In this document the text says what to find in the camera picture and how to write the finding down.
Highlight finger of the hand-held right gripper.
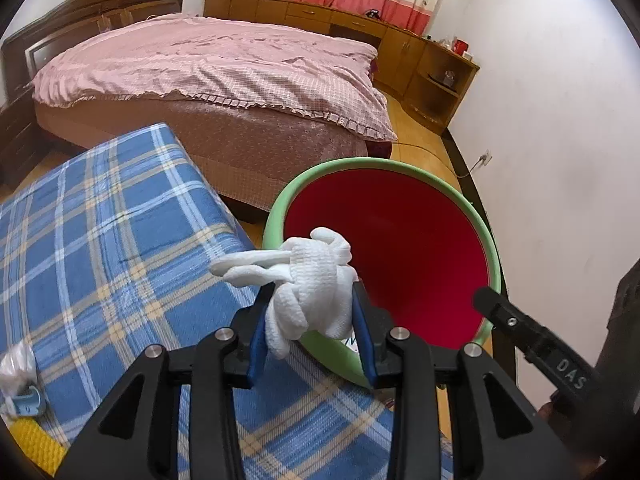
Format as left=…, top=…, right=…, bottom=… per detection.
left=472, top=286, right=558, bottom=363

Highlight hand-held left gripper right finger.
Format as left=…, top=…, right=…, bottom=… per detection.
left=351, top=280, right=576, bottom=480

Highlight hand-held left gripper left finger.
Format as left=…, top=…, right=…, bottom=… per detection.
left=55, top=284, right=276, bottom=480

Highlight white knitted cloth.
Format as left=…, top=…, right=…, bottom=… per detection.
left=209, top=227, right=357, bottom=359

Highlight red bin with green rim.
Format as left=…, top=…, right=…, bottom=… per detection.
left=261, top=157, right=502, bottom=389

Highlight dark wooden bed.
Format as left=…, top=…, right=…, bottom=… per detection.
left=0, top=0, right=399, bottom=223

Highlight light blue plastic spoon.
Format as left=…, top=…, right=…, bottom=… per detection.
left=5, top=387, right=46, bottom=418

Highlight white crumpled plastic bag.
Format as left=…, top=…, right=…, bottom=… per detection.
left=0, top=342, right=37, bottom=396

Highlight long low wooden cabinet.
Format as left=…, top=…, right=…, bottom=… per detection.
left=203, top=0, right=481, bottom=136

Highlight pink checked blanket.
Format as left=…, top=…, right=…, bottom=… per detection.
left=30, top=14, right=399, bottom=142

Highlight dark wooden nightstand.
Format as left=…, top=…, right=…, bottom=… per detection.
left=0, top=92, right=51, bottom=188

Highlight thin power cable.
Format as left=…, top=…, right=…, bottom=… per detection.
left=390, top=142, right=482, bottom=178

